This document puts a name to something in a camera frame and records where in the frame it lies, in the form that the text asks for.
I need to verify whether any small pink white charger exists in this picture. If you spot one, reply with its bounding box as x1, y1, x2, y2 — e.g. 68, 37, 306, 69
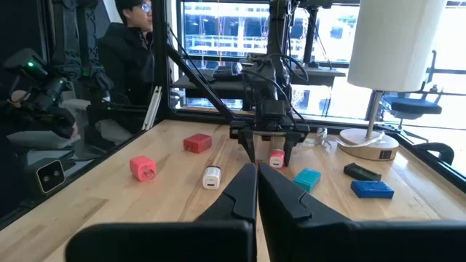
269, 148, 285, 169

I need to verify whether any pink two-port charger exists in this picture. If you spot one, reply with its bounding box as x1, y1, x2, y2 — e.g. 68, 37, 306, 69
129, 155, 158, 182

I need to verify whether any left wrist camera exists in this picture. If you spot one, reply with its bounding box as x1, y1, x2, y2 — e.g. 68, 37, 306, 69
258, 98, 289, 122

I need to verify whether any black office chair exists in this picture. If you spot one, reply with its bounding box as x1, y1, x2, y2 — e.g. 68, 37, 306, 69
380, 49, 444, 141

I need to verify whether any black box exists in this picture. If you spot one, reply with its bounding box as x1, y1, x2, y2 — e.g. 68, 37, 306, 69
343, 162, 382, 182

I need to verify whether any black table frame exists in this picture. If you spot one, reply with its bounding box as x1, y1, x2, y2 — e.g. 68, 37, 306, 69
0, 0, 466, 231

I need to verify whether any blue box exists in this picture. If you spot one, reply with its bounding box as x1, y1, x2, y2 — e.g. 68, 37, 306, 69
350, 180, 395, 199

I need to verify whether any white table lamp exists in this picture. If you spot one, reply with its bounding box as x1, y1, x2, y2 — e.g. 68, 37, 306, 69
336, 0, 448, 162

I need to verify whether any teal box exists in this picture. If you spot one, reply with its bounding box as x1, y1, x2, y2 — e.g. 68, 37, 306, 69
293, 167, 323, 194

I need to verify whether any large window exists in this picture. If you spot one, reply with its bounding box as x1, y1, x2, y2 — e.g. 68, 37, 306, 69
178, 0, 466, 128

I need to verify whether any white plastic strip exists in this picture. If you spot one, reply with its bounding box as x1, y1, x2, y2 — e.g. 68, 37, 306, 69
141, 86, 163, 131

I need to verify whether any black cable loop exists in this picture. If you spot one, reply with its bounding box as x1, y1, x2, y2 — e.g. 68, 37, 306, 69
412, 142, 456, 167

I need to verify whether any white lamp cable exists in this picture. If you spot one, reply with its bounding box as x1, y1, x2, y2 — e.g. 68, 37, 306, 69
304, 127, 385, 150

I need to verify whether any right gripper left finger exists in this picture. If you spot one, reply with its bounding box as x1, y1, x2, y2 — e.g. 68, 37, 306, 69
64, 162, 258, 262

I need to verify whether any white-faced depth camera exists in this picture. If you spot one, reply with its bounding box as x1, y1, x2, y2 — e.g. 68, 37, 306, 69
23, 148, 76, 197

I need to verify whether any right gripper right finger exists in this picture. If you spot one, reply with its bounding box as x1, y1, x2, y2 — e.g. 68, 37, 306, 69
257, 162, 466, 262

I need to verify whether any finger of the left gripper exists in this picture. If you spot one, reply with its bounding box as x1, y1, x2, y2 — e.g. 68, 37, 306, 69
237, 129, 258, 164
283, 131, 306, 167

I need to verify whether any dark red charger block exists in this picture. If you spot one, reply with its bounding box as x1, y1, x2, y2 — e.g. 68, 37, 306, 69
183, 132, 213, 154

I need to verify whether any small white metal object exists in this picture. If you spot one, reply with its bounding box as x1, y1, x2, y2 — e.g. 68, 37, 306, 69
202, 165, 222, 190

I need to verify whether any person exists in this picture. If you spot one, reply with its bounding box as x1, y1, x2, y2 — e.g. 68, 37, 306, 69
97, 0, 157, 106

